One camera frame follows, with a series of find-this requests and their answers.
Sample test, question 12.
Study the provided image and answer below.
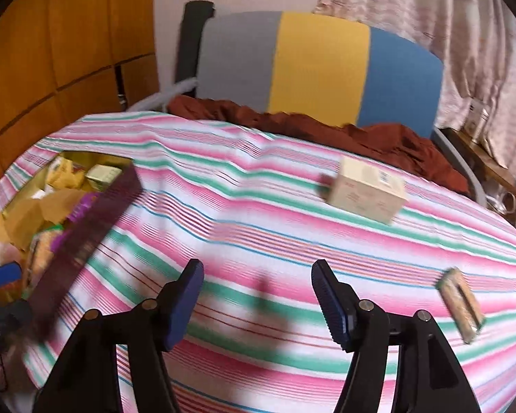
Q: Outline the green edged cracker packet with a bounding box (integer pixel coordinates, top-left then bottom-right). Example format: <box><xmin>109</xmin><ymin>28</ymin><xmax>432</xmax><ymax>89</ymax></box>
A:
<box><xmin>23</xmin><ymin>226</ymin><xmax>63</xmax><ymax>290</ymax></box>

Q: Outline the purple snack packet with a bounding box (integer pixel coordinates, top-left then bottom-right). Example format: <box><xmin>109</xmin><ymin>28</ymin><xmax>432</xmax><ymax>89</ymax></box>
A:
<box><xmin>67</xmin><ymin>192</ymin><xmax>99</xmax><ymax>224</ymax></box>
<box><xmin>49</xmin><ymin>229</ymin><xmax>72</xmax><ymax>254</ymax></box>

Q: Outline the small cracker packet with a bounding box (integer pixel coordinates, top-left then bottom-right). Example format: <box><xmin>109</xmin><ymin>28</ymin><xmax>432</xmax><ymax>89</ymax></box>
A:
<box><xmin>436</xmin><ymin>267</ymin><xmax>486</xmax><ymax>344</ymax></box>

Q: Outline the yellow smiley sock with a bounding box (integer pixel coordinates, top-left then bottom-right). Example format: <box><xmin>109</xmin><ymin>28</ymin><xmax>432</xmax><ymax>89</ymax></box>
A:
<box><xmin>45</xmin><ymin>157</ymin><xmax>85</xmax><ymax>190</ymax></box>

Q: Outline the green white small box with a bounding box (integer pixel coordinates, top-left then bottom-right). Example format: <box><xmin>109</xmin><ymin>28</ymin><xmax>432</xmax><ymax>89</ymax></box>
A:
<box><xmin>85</xmin><ymin>164</ymin><xmax>122</xmax><ymax>191</ymax></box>

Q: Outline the cream cardboard box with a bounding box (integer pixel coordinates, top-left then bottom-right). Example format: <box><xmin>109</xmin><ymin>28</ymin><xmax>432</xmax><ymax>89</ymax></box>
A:
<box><xmin>326</xmin><ymin>157</ymin><xmax>407</xmax><ymax>224</ymax></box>

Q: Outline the tan sponge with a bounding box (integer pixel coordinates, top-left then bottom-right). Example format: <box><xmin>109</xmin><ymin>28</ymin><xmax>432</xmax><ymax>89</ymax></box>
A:
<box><xmin>4</xmin><ymin>199</ymin><xmax>44</xmax><ymax>251</ymax></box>

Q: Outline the gold metal tin box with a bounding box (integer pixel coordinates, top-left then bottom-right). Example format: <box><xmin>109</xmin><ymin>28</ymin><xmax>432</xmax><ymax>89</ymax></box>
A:
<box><xmin>0</xmin><ymin>150</ymin><xmax>142</xmax><ymax>340</ymax></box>

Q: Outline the wooden side desk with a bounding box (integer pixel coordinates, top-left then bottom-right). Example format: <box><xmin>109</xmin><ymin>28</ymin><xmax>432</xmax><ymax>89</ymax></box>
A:
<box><xmin>442</xmin><ymin>129</ymin><xmax>516</xmax><ymax>227</ymax></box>

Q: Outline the dark red blanket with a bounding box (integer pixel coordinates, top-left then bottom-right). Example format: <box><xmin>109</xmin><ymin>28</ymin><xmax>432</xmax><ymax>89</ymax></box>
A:
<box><xmin>166</xmin><ymin>95</ymin><xmax>471</xmax><ymax>196</ymax></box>

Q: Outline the white wrapped roll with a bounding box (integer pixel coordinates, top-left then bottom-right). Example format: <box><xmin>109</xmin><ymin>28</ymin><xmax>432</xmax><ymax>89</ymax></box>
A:
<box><xmin>127</xmin><ymin>77</ymin><xmax>197</xmax><ymax>112</ymax></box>

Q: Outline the striped pink green bedspread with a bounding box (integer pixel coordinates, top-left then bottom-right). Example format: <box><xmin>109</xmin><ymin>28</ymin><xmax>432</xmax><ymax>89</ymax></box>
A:
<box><xmin>0</xmin><ymin>112</ymin><xmax>516</xmax><ymax>412</ymax></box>

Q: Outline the wooden wardrobe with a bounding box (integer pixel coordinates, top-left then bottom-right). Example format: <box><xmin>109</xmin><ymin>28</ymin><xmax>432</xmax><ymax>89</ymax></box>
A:
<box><xmin>0</xmin><ymin>0</ymin><xmax>159</xmax><ymax>179</ymax></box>

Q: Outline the beige patterned curtain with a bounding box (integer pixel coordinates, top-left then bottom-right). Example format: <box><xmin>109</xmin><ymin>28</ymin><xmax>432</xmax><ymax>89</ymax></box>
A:
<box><xmin>315</xmin><ymin>0</ymin><xmax>516</xmax><ymax>175</ymax></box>

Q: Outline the black rolled mat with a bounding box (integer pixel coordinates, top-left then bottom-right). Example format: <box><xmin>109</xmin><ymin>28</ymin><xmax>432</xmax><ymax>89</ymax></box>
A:
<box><xmin>174</xmin><ymin>0</ymin><xmax>215</xmax><ymax>82</ymax></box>

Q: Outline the grey yellow blue headboard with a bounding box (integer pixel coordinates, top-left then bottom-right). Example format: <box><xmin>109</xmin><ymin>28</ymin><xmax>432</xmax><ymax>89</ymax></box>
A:
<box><xmin>196</xmin><ymin>11</ymin><xmax>443</xmax><ymax>138</ymax></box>

